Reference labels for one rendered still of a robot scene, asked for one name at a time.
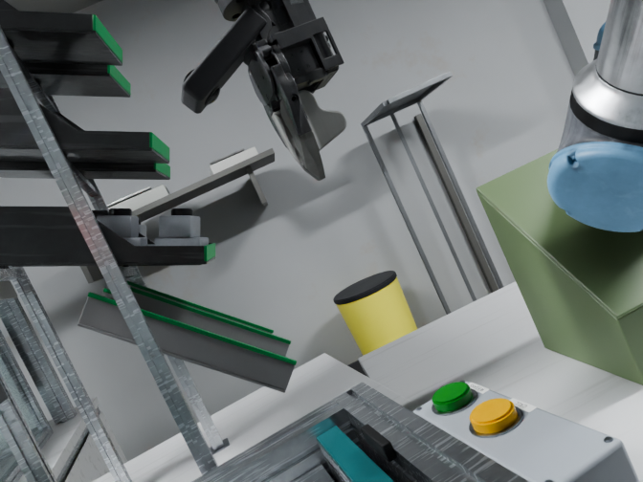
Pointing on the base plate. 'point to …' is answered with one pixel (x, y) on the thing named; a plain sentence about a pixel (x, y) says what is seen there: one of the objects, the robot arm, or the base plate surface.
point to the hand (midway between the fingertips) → (311, 171)
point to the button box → (538, 443)
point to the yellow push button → (493, 415)
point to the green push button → (452, 397)
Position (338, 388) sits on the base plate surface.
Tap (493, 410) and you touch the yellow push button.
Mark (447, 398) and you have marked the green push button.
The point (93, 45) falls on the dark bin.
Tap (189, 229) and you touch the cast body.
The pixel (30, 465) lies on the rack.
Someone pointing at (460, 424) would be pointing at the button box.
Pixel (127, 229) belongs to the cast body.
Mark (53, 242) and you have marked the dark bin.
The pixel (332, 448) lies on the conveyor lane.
